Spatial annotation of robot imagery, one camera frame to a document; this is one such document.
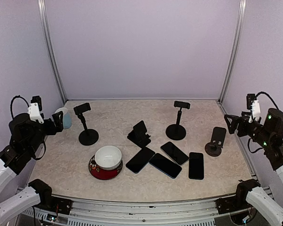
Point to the blue-edged black smartphone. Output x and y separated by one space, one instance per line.
165 165

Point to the black folding phone stand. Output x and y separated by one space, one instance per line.
139 135

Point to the white ceramic bowl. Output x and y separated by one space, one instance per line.
108 157

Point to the light blue mug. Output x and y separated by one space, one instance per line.
67 122

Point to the red floral plate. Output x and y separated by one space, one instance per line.
102 174

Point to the round-base plate phone stand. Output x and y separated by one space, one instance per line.
214 147

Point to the left aluminium frame post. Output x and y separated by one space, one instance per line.
50 50

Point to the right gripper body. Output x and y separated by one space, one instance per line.
243 131

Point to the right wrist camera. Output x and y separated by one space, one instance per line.
249 100

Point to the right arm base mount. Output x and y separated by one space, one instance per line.
238 201

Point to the silver-edged black smartphone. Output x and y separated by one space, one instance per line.
175 153

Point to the right aluminium frame post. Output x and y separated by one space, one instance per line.
234 51

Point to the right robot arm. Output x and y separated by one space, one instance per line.
269 136

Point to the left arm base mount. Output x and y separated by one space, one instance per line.
54 203

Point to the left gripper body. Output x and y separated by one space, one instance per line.
51 130

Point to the black pole phone stand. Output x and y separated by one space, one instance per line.
177 131
87 136

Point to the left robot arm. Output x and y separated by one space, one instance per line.
26 137

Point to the aluminium frame post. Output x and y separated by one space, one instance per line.
50 50
234 51

